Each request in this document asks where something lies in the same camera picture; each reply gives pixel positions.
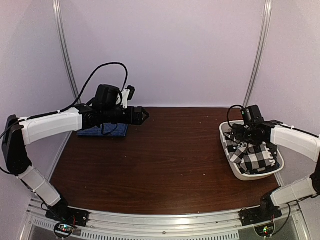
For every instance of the black white checked shirt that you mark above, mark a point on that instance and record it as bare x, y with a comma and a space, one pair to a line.
251, 159

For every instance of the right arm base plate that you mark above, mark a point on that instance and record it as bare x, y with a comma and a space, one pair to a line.
255, 215

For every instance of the folded blue shirt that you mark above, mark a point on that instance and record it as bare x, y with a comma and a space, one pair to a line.
117, 130

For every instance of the aluminium frame post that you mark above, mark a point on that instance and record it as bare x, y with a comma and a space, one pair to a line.
57, 11
263, 36

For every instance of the left aluminium frame post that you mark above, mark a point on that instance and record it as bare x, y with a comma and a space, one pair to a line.
57, 11

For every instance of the white plastic basket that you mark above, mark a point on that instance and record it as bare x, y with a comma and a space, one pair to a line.
223, 127

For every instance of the front aluminium rail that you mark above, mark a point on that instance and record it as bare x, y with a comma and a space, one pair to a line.
221, 225

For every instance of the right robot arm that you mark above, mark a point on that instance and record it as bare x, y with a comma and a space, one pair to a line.
301, 142

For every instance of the right aluminium frame post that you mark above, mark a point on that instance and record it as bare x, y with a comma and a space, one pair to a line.
263, 36

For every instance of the left small circuit board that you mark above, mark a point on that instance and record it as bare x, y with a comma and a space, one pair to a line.
63, 230

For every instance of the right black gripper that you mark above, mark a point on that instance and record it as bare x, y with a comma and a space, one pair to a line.
239, 134

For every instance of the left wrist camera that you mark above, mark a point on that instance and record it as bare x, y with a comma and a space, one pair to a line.
125, 96

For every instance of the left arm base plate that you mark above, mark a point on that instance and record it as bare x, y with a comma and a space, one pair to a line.
71, 216

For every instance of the small circuit board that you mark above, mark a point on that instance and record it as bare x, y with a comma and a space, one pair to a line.
264, 230
63, 230

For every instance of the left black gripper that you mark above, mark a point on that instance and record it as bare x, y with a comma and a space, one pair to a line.
138, 121

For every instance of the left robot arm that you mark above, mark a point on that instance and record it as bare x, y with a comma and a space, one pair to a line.
21, 132

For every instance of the right small circuit board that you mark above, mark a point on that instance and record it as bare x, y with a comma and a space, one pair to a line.
264, 230

